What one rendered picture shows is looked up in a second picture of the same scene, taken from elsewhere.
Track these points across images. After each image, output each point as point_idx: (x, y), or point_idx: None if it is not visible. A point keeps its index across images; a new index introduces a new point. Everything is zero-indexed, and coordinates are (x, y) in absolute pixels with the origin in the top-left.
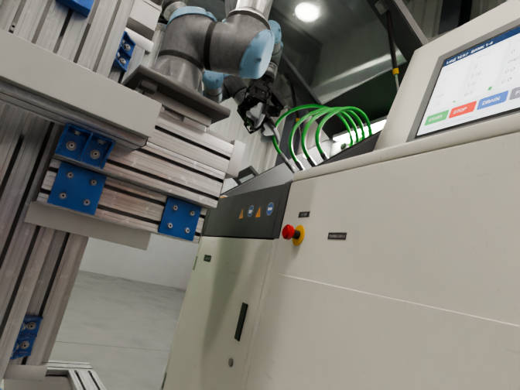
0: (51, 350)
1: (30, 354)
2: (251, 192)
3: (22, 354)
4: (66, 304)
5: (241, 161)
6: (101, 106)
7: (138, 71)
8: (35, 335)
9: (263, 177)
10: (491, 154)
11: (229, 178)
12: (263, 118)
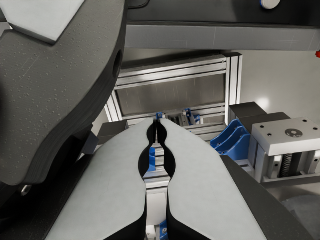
0: (184, 115)
1: (188, 121)
2: (204, 49)
3: (190, 124)
4: (186, 125)
5: (317, 125)
6: None
7: None
8: (190, 125)
9: None
10: None
11: (290, 118)
12: (204, 141)
